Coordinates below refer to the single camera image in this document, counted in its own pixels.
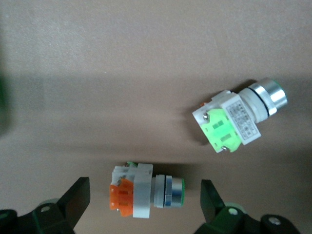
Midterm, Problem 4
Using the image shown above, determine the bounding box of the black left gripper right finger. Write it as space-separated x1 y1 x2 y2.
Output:
195 179 302 234

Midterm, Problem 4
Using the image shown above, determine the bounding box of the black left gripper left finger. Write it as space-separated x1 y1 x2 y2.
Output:
0 176 91 234

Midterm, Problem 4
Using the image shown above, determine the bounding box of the green button with orange block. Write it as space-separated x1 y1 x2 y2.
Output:
108 162 185 219

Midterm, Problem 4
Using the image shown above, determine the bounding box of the green plastic tray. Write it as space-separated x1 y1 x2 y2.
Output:
0 70 12 137

